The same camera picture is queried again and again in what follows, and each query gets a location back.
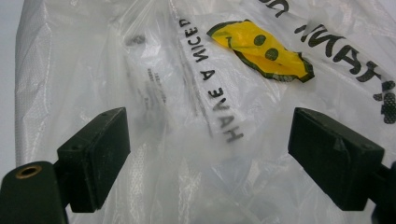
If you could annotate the clear printed plastic bag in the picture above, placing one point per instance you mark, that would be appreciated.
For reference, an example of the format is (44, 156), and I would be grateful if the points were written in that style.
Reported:
(199, 93)

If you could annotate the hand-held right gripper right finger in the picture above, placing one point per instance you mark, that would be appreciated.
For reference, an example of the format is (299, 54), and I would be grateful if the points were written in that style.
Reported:
(336, 155)

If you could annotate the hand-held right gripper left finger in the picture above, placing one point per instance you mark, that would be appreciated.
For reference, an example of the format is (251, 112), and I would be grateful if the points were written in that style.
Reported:
(93, 158)

